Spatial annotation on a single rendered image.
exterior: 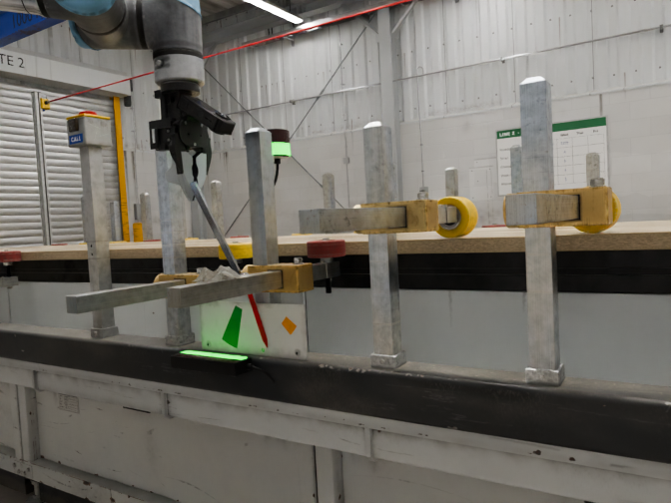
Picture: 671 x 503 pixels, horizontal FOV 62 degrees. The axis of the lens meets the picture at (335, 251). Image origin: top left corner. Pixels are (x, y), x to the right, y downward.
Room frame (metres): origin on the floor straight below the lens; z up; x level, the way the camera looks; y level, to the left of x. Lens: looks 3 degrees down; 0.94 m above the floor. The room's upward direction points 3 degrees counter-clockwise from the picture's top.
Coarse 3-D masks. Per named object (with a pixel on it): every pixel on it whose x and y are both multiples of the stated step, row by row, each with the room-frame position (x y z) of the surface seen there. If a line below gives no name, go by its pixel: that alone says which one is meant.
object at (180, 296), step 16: (272, 272) 0.98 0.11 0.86; (320, 272) 1.11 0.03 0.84; (336, 272) 1.16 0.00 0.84; (176, 288) 0.81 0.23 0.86; (192, 288) 0.82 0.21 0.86; (208, 288) 0.85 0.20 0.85; (224, 288) 0.88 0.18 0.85; (240, 288) 0.91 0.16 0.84; (256, 288) 0.94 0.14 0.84; (272, 288) 0.98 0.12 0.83; (176, 304) 0.81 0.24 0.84; (192, 304) 0.82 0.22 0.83
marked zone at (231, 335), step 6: (234, 312) 1.07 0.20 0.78; (240, 312) 1.06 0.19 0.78; (234, 318) 1.07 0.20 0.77; (240, 318) 1.06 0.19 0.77; (228, 324) 1.08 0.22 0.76; (234, 324) 1.07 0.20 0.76; (240, 324) 1.06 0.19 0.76; (228, 330) 1.08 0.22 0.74; (234, 330) 1.07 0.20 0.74; (228, 336) 1.08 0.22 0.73; (234, 336) 1.07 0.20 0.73; (228, 342) 1.08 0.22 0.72; (234, 342) 1.07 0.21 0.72
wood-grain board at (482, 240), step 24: (192, 240) 2.38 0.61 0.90; (216, 240) 2.10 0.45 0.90; (240, 240) 1.89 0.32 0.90; (288, 240) 1.56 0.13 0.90; (312, 240) 1.44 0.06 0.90; (360, 240) 1.24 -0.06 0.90; (408, 240) 1.10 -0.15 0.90; (432, 240) 1.07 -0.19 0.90; (456, 240) 1.05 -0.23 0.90; (480, 240) 1.02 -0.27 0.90; (504, 240) 1.00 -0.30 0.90; (576, 240) 0.94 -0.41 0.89; (600, 240) 0.92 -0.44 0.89; (624, 240) 0.90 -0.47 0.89; (648, 240) 0.88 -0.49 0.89
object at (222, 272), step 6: (204, 270) 0.88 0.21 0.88; (210, 270) 0.88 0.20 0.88; (216, 270) 0.89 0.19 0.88; (222, 270) 0.89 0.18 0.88; (228, 270) 0.89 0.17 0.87; (234, 270) 0.93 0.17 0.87; (198, 276) 0.87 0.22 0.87; (204, 276) 0.87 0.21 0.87; (210, 276) 0.88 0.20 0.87; (216, 276) 0.86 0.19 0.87; (222, 276) 0.86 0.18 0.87; (228, 276) 0.86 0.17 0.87; (234, 276) 0.89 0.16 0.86
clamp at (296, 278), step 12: (252, 264) 1.07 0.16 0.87; (276, 264) 1.02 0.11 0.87; (288, 264) 1.01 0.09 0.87; (300, 264) 0.99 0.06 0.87; (312, 264) 1.02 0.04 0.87; (288, 276) 1.00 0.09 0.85; (300, 276) 0.99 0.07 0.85; (312, 276) 1.02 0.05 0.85; (276, 288) 1.01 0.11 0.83; (288, 288) 1.00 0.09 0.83; (300, 288) 0.99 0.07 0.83; (312, 288) 1.02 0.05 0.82
